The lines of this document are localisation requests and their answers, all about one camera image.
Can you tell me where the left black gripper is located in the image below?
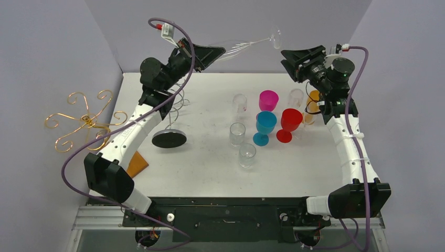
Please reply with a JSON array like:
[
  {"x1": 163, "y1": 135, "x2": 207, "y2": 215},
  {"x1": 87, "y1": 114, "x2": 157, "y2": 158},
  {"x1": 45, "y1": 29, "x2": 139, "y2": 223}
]
[{"x1": 162, "y1": 38, "x2": 226, "y2": 92}]

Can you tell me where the clear champagne flute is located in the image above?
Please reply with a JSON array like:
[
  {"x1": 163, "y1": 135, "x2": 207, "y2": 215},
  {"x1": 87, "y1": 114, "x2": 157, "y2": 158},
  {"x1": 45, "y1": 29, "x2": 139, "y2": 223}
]
[{"x1": 209, "y1": 26, "x2": 282, "y2": 62}]

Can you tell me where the clear wine glass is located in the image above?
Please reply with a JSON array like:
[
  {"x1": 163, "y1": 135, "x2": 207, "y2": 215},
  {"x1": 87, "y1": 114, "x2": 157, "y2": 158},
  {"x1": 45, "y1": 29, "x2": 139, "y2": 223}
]
[{"x1": 287, "y1": 89, "x2": 304, "y2": 110}]

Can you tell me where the pink wine glass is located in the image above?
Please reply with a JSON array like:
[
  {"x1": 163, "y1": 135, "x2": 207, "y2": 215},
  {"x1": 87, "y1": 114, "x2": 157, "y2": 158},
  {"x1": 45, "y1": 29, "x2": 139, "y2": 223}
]
[{"x1": 259, "y1": 90, "x2": 279, "y2": 112}]

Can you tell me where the red wine glass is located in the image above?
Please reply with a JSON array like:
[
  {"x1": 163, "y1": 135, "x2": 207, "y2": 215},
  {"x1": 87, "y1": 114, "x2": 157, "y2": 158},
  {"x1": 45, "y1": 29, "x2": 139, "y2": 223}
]
[{"x1": 276, "y1": 108, "x2": 303, "y2": 143}]

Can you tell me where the blue wine glass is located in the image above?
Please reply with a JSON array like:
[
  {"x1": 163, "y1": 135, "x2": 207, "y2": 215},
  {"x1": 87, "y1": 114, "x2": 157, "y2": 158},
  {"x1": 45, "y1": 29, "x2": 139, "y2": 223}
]
[{"x1": 253, "y1": 111, "x2": 277, "y2": 146}]

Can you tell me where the clear patterned glass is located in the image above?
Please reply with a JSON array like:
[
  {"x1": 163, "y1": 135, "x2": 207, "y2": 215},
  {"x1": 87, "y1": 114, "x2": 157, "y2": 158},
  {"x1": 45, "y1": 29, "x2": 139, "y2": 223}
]
[
  {"x1": 229, "y1": 122, "x2": 246, "y2": 146},
  {"x1": 238, "y1": 143, "x2": 257, "y2": 168}
]

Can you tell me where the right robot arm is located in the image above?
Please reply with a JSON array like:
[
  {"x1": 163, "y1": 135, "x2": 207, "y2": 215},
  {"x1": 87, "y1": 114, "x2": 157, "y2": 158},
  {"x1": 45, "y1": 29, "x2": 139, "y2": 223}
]
[{"x1": 281, "y1": 45, "x2": 391, "y2": 224}]

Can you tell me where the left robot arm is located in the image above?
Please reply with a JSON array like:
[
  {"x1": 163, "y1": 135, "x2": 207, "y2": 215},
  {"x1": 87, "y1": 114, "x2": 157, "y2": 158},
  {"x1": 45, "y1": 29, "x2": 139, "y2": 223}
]
[{"x1": 84, "y1": 38, "x2": 226, "y2": 226}]

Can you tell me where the wooden rack base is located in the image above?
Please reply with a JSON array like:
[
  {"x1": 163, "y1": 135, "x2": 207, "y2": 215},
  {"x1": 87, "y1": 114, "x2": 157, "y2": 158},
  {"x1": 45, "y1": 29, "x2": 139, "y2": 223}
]
[{"x1": 126, "y1": 151, "x2": 149, "y2": 179}]

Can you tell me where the orange cup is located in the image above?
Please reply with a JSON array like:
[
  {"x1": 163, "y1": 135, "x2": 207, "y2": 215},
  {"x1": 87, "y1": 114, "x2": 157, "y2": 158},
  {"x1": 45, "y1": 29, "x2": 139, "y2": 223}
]
[{"x1": 302, "y1": 90, "x2": 320, "y2": 125}]

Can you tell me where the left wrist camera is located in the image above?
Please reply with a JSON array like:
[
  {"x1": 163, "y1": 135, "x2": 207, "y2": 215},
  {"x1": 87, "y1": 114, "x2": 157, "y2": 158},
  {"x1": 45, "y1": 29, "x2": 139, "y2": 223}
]
[{"x1": 156, "y1": 23, "x2": 177, "y2": 47}]

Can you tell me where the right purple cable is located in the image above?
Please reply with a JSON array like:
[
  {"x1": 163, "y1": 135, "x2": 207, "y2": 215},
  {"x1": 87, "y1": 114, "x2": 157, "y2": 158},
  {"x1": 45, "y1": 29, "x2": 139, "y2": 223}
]
[{"x1": 338, "y1": 44, "x2": 372, "y2": 252}]

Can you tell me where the silver wire glass rack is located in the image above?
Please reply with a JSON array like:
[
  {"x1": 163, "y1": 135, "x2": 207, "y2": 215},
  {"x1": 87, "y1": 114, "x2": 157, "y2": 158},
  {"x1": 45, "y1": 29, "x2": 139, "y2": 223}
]
[{"x1": 152, "y1": 90, "x2": 189, "y2": 149}]

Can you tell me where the gold wire glass rack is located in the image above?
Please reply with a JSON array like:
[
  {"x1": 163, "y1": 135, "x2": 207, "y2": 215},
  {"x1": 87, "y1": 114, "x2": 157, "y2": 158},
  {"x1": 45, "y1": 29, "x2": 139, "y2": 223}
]
[{"x1": 44, "y1": 89, "x2": 129, "y2": 153}]

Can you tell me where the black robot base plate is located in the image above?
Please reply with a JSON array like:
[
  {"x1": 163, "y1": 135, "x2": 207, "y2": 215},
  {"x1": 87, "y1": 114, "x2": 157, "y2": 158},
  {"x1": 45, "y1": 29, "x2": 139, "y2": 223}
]
[{"x1": 121, "y1": 196, "x2": 348, "y2": 244}]

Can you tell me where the aluminium table rail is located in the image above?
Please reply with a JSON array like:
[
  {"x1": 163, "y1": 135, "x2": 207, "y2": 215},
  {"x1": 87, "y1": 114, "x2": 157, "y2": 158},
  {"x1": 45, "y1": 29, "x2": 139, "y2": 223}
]
[{"x1": 72, "y1": 206, "x2": 386, "y2": 231}]

